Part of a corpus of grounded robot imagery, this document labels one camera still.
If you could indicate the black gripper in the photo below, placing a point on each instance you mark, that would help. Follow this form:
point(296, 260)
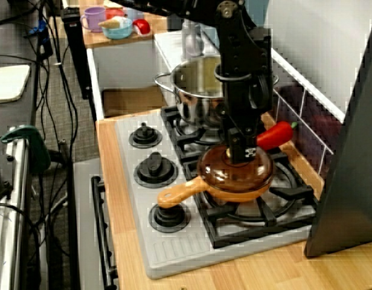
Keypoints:
point(243, 114)

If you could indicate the brown glass lid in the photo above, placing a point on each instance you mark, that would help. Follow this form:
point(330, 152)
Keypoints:
point(219, 175)

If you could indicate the stainless steel pot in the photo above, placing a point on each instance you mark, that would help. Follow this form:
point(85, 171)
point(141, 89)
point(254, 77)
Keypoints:
point(195, 90)

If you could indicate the orange toy frying pan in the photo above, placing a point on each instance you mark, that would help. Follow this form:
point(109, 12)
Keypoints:
point(177, 196)

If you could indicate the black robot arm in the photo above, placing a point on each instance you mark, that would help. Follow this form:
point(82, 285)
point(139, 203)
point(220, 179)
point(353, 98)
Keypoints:
point(234, 45)

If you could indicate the red toy chili pepper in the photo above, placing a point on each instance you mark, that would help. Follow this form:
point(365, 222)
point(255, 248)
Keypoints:
point(278, 134)

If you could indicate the black burner grate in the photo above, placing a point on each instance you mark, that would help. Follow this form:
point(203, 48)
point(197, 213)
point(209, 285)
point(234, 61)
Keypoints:
point(255, 232)
point(186, 142)

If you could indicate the dark tile backsplash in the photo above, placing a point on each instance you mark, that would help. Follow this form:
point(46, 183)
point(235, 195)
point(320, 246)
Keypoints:
point(312, 121)

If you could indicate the black stove knob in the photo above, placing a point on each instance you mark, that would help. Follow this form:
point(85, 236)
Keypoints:
point(169, 219)
point(155, 169)
point(145, 136)

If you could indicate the white backsplash ledge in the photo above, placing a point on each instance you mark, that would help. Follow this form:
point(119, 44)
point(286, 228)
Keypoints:
point(300, 78)

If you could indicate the grey toy faucet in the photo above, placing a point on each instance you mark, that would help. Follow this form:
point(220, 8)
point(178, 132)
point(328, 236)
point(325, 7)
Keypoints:
point(192, 42)

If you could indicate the grey stove top plate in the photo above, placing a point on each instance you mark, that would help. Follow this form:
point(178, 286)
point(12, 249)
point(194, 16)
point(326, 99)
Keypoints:
point(174, 250)

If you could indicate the dark grey side panel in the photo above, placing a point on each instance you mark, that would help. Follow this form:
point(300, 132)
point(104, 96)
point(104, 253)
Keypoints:
point(352, 181)

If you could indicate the teal toy cabinet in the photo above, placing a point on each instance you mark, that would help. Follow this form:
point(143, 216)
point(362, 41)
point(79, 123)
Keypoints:
point(258, 12)

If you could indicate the white toy sink basin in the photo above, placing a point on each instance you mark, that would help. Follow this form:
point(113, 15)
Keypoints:
point(122, 66)

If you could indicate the red and white toy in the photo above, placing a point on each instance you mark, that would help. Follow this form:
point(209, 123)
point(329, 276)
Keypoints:
point(142, 26)

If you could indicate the white oven door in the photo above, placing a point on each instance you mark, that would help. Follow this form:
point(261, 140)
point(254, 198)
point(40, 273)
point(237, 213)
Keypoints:
point(84, 211)

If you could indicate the blue toy bowl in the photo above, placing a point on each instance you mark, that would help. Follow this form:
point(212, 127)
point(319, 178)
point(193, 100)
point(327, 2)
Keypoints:
point(119, 31)

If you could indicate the toy ice cream cone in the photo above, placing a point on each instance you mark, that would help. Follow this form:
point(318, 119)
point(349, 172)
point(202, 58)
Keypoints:
point(109, 23)

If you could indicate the wooden shelf board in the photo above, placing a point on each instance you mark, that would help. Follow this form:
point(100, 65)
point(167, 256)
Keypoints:
point(92, 40)

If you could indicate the black metal leg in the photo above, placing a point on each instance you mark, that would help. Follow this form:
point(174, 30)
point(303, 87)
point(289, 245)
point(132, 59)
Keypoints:
point(73, 226)

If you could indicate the red toy bowl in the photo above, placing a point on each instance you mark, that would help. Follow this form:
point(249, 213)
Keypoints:
point(113, 13)

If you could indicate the purple toy cup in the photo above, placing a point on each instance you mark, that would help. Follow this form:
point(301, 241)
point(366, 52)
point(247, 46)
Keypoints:
point(94, 18)

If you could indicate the cream toy plate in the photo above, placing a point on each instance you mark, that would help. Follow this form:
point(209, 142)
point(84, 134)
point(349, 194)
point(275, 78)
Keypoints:
point(107, 4)

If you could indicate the green clamp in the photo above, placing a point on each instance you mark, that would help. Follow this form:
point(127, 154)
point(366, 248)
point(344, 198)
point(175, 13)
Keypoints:
point(38, 145)

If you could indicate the white flat board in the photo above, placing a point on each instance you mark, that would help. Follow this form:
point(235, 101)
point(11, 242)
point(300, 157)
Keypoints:
point(8, 83)

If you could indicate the black upright post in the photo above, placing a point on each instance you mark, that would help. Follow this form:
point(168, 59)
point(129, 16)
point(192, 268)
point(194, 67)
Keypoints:
point(77, 51)

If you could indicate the aluminium frame rail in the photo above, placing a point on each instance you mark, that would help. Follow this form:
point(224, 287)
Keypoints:
point(11, 211)

